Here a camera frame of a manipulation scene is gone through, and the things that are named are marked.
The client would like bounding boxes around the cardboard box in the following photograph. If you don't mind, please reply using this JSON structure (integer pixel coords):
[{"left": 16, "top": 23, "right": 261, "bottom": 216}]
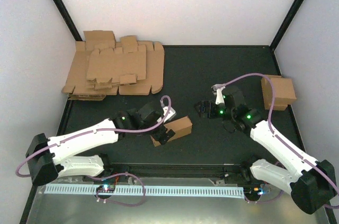
[
  {"left": 271, "top": 77, "right": 297, "bottom": 105},
  {"left": 150, "top": 116, "right": 192, "bottom": 147},
  {"left": 261, "top": 75, "right": 288, "bottom": 111}
]

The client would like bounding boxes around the black frame post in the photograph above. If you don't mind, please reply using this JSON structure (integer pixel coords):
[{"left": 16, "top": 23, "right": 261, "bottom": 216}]
[
  {"left": 52, "top": 0, "right": 83, "bottom": 41},
  {"left": 270, "top": 0, "right": 304, "bottom": 51}
]

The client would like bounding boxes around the left black frame post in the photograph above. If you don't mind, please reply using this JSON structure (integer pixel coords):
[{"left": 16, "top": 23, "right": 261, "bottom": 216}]
[{"left": 52, "top": 0, "right": 83, "bottom": 41}]

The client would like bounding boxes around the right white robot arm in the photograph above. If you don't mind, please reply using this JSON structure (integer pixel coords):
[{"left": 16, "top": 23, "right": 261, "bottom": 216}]
[{"left": 194, "top": 86, "right": 338, "bottom": 214}]

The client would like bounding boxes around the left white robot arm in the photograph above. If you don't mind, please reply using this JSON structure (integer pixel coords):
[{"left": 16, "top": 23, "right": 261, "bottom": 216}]
[{"left": 26, "top": 102, "right": 176, "bottom": 186}]

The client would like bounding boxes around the light blue slotted cable duct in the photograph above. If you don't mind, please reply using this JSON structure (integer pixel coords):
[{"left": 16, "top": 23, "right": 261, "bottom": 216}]
[{"left": 44, "top": 184, "right": 245, "bottom": 199}]

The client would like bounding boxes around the left controller circuit board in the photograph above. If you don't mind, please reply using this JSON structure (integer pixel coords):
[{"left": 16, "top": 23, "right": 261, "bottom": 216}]
[{"left": 96, "top": 184, "right": 115, "bottom": 193}]

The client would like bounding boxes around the stack of flat cardboard blanks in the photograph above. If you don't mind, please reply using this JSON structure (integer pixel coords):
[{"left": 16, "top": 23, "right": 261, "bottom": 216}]
[{"left": 61, "top": 30, "right": 165, "bottom": 101}]

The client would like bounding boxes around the right controller circuit board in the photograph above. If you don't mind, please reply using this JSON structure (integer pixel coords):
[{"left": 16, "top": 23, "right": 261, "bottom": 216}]
[{"left": 244, "top": 186, "right": 268, "bottom": 196}]

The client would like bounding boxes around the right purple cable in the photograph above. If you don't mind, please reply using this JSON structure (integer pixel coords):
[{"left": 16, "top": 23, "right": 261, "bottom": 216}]
[{"left": 213, "top": 73, "right": 339, "bottom": 209}]

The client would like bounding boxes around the purple cable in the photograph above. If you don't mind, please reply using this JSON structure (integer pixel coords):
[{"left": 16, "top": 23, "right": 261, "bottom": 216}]
[
  {"left": 15, "top": 95, "right": 172, "bottom": 207},
  {"left": 213, "top": 73, "right": 339, "bottom": 209}
]

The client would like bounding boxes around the controller circuit board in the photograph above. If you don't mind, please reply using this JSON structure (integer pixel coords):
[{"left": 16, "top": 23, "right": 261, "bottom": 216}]
[
  {"left": 96, "top": 184, "right": 115, "bottom": 193},
  {"left": 244, "top": 186, "right": 268, "bottom": 196}
]

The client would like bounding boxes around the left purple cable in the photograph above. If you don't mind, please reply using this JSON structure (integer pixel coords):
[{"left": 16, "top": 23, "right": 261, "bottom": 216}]
[{"left": 15, "top": 95, "right": 172, "bottom": 207}]

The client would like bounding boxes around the right black frame post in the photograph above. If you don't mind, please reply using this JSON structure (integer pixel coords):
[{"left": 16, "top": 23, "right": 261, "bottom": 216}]
[{"left": 270, "top": 0, "right": 304, "bottom": 51}]

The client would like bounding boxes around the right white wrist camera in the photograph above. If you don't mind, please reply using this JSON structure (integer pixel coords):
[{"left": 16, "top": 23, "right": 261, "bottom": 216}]
[{"left": 211, "top": 84, "right": 225, "bottom": 105}]

